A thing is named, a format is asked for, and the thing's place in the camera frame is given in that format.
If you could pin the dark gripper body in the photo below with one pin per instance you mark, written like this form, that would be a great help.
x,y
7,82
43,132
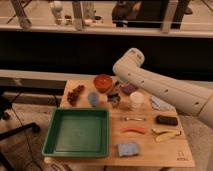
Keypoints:
x,y
113,94

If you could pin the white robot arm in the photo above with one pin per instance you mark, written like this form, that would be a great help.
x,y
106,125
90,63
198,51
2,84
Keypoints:
x,y
189,98

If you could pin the blue plastic cup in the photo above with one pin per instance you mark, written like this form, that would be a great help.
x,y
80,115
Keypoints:
x,y
93,99

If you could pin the white plastic cup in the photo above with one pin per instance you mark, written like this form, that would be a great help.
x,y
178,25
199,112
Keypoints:
x,y
136,99

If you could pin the black brush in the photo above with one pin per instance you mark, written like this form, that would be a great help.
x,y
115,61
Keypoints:
x,y
166,120

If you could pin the purple bowl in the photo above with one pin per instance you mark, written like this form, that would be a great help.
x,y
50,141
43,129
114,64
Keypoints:
x,y
128,89

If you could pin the red bowl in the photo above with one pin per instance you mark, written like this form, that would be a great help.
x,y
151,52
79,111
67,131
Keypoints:
x,y
103,83

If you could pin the metal spoon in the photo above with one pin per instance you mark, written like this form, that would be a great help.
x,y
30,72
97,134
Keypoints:
x,y
133,119

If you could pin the bunch of red grapes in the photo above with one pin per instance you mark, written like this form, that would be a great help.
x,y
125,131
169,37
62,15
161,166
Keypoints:
x,y
73,96

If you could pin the blue white cloth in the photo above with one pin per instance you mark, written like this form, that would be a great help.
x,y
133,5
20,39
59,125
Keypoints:
x,y
158,104

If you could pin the orange carrot toy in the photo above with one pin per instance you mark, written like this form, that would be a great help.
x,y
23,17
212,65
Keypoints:
x,y
139,130

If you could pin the wooden table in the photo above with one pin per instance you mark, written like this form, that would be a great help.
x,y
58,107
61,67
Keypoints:
x,y
174,152

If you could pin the green plastic tray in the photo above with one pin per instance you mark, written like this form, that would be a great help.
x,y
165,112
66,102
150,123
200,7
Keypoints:
x,y
78,133

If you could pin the yellow banana toy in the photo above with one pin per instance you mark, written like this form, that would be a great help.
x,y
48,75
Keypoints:
x,y
165,134

